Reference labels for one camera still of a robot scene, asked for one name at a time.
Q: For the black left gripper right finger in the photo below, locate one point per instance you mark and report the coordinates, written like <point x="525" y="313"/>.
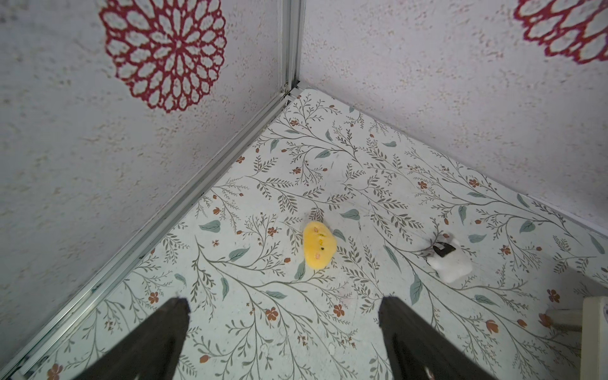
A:
<point x="417" y="351"/>

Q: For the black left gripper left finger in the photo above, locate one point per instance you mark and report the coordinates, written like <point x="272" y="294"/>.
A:
<point x="151" y="351"/>

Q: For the white two-tier shelf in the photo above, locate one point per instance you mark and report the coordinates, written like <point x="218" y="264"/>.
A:
<point x="591" y="322"/>

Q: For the white and black plush toy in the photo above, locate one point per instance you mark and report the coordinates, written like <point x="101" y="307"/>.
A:
<point x="448" y="259"/>

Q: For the yellow chick plush toy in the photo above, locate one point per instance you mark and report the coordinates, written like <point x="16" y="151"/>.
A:
<point x="319" y="245"/>

